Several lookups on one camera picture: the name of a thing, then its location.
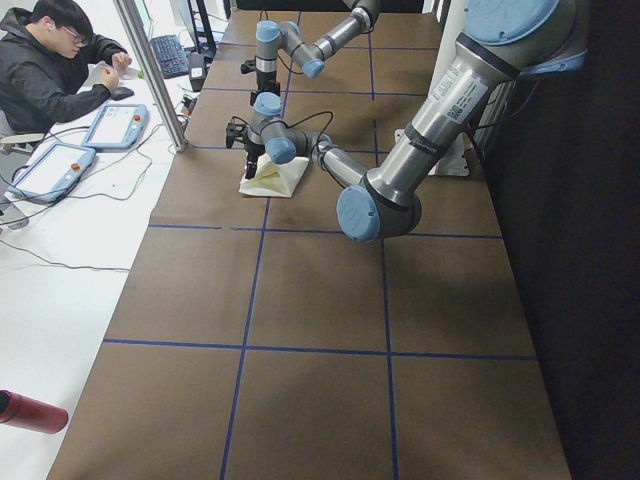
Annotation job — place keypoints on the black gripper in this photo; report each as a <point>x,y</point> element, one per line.
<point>253,149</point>
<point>267,81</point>

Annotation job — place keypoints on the cream long-sleeve cat shirt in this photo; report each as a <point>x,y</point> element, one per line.
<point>273,180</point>

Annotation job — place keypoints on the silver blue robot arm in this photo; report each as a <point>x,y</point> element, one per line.
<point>273,37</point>
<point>500,42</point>

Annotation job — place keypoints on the small black white box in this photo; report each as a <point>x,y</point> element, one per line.
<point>197,71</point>

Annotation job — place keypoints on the black computer keyboard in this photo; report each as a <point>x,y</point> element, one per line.
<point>170,56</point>

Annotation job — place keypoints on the far blue teach pendant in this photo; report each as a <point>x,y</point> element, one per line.
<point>116,127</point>

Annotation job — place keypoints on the blue teach pendant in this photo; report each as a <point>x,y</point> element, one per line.
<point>116,127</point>
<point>54,174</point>

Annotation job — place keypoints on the black computer mouse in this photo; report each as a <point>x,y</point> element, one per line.
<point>121,93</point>

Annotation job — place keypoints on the near blue teach pendant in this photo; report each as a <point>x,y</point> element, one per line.
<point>54,174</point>

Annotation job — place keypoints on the person in black jacket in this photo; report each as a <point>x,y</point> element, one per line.
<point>54,67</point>

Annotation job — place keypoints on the red cylindrical bottle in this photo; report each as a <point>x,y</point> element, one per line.
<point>27,413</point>

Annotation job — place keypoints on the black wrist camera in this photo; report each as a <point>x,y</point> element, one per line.
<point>248,66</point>
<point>235,132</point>

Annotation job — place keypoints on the aluminium frame post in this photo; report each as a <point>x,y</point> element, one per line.
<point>135,32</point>

